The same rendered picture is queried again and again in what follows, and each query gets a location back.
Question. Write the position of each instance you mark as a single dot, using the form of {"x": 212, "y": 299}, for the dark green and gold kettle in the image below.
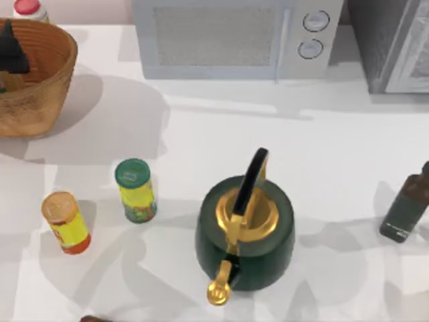
{"x": 248, "y": 231}

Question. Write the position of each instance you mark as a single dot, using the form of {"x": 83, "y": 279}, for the green and yellow can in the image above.
{"x": 136, "y": 192}

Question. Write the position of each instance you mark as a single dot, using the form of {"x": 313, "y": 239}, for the pale microwave oven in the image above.
{"x": 214, "y": 38}

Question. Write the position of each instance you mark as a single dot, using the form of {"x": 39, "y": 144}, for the round microwave oven knob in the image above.
{"x": 310, "y": 49}
{"x": 316, "y": 19}

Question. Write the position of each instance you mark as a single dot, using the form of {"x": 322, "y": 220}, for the yellow and orange can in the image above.
{"x": 67, "y": 224}

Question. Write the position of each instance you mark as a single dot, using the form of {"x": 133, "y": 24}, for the woven wicker basket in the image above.
{"x": 37, "y": 100}

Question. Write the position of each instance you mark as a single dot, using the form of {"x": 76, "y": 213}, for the dark green bottle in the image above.
{"x": 405, "y": 208}

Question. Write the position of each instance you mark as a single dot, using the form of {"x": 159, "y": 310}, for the brown object at table edge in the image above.
{"x": 95, "y": 319}

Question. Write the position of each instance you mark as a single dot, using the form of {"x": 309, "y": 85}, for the grey cabinet with dark inside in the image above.
{"x": 395, "y": 47}

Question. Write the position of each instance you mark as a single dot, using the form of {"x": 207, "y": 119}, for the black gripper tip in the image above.
{"x": 13, "y": 50}

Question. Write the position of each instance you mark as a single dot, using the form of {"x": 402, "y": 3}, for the white bottle with red cap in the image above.
{"x": 31, "y": 9}

